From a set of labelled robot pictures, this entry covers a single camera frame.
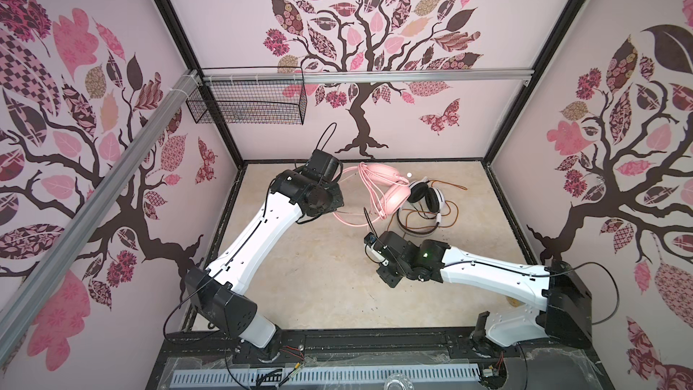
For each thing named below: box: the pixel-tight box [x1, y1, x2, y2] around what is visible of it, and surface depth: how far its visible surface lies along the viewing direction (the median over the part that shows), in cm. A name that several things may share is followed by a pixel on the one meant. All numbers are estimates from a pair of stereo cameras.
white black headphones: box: [397, 176, 446, 237], surface depth 100 cm
